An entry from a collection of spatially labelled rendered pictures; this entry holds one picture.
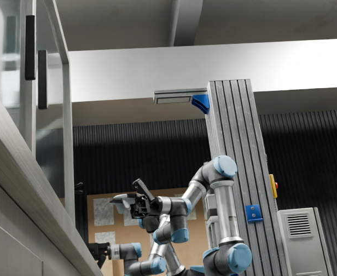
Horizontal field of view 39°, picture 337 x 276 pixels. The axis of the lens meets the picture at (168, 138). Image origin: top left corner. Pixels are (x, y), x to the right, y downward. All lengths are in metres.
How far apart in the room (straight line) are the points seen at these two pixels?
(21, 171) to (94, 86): 3.69
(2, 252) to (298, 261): 2.10
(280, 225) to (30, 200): 2.05
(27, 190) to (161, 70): 3.74
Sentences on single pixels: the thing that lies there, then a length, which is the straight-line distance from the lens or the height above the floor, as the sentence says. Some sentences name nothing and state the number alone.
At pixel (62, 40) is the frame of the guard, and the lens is 1.54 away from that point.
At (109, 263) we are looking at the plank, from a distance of 4.93.
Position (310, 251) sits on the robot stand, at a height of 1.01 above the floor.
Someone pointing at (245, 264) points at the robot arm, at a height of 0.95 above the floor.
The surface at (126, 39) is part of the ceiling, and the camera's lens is 5.14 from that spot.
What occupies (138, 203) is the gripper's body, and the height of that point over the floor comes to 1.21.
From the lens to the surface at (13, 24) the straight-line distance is 0.91.
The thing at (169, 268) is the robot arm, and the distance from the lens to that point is 2.80.
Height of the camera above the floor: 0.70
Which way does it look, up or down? 22 degrees up
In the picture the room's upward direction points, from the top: 6 degrees counter-clockwise
